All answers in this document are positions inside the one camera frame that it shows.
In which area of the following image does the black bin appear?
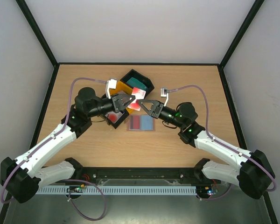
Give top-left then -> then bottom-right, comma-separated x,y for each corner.
100,109 -> 129,129
120,69 -> 154,97

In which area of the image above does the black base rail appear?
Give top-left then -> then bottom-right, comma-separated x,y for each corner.
79,167 -> 221,185

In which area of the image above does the teal card stack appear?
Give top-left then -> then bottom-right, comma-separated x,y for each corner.
126,77 -> 148,91

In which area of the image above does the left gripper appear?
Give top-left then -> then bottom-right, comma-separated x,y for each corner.
87,94 -> 135,119

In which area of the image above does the black enclosure frame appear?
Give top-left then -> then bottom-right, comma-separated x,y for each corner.
0,0 -> 278,224

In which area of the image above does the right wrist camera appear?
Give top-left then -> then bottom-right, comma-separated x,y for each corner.
160,87 -> 171,106

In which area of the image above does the yellow bin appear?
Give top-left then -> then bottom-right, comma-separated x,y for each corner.
101,80 -> 132,98

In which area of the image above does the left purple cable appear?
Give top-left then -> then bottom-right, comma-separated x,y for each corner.
0,77 -> 108,220

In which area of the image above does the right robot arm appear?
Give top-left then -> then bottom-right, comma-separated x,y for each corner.
138,99 -> 275,199

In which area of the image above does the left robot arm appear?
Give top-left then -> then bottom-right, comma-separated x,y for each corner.
0,87 -> 135,203

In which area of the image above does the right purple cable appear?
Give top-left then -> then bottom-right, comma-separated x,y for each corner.
168,84 -> 277,202

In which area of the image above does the red white card stack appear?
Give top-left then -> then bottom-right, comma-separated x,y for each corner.
106,112 -> 122,124

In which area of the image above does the purple cable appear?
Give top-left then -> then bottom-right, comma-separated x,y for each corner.
0,77 -> 108,220
168,84 -> 277,202

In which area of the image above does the grey slotted cable duct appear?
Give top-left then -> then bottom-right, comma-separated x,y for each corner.
37,185 -> 196,196

